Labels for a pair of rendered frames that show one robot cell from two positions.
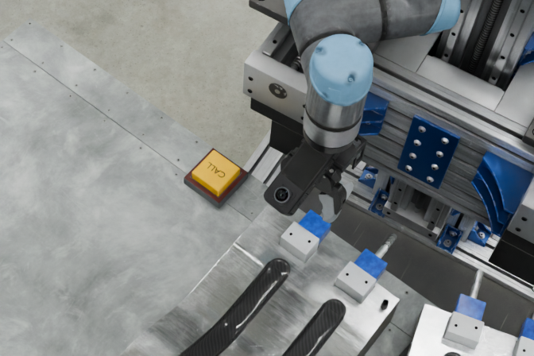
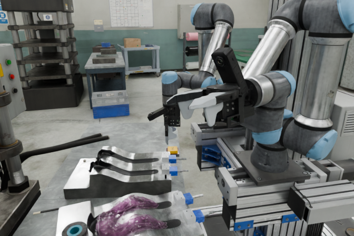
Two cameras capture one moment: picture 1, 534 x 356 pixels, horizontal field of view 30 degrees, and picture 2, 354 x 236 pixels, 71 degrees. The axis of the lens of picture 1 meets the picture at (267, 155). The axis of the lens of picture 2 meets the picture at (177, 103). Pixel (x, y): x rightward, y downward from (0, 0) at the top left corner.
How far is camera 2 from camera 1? 1.25 m
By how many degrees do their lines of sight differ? 55
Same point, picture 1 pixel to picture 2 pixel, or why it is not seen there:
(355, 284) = (163, 167)
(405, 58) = (232, 143)
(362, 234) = not seen: outside the picture
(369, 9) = (189, 75)
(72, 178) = (149, 139)
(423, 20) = (199, 81)
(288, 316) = (145, 167)
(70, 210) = (141, 143)
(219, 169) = (173, 148)
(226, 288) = (141, 156)
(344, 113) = (164, 87)
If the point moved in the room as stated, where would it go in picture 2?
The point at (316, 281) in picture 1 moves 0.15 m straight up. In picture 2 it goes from (159, 165) to (158, 139)
